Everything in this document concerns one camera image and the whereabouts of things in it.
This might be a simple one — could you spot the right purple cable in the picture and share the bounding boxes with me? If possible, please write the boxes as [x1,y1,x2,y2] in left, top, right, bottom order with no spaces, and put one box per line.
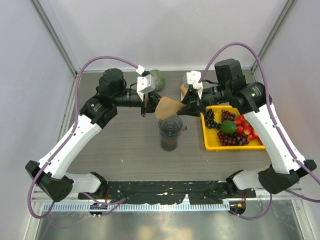
[199,42,320,220]

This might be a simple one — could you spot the black grape bunch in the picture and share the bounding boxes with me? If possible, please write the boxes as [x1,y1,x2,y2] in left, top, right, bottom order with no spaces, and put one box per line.
[204,108,221,130]

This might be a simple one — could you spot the glass coffee carafe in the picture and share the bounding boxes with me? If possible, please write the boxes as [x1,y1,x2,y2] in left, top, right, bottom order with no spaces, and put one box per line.
[160,132,180,152]

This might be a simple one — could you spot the small red grape bunch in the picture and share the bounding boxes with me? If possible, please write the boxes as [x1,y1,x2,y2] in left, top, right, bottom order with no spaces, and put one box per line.
[221,109,236,122]

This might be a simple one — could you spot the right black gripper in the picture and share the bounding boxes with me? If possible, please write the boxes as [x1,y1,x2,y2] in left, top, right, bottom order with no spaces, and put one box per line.
[177,83,231,117]

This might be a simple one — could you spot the green netted melon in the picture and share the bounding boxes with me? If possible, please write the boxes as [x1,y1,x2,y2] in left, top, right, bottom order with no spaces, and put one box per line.
[150,69,166,91]

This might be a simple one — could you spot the red lychee cluster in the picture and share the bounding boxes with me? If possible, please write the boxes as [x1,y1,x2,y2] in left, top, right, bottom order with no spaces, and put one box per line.
[234,114,259,142]

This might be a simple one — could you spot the yellow plastic fruit tray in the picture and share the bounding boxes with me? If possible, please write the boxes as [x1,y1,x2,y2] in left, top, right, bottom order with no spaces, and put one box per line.
[201,105,266,152]

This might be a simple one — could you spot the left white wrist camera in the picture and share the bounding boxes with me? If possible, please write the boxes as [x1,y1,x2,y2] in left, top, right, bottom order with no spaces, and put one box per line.
[136,65,156,101]

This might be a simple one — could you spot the brown paper coffee filter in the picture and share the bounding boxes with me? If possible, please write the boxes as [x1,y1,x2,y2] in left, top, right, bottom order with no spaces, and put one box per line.
[155,96,185,120]

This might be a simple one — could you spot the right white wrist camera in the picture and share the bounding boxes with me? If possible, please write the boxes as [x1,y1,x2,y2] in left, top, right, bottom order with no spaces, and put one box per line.
[183,70,204,99]

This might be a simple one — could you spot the purple cable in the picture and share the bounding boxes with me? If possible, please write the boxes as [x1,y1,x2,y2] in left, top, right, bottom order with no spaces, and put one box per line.
[27,56,141,220]
[199,42,320,220]

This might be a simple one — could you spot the aluminium frame rail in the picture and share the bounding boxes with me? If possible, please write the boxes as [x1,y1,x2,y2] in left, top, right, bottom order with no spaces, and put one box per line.
[32,180,296,215]

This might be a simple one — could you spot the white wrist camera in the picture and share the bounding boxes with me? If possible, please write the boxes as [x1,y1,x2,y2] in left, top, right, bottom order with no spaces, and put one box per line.
[136,65,156,101]
[183,70,204,99]

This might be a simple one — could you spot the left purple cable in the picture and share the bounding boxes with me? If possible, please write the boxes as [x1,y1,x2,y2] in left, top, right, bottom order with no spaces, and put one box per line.
[27,56,141,220]

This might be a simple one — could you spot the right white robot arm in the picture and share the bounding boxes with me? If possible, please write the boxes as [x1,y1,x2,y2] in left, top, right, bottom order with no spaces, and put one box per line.
[177,58,317,197]

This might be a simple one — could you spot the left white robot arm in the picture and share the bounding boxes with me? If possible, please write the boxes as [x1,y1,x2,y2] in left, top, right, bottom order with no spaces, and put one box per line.
[25,68,160,203]

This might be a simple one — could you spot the dark green lime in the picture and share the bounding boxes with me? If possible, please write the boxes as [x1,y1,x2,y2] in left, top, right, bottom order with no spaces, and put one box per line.
[220,120,238,134]

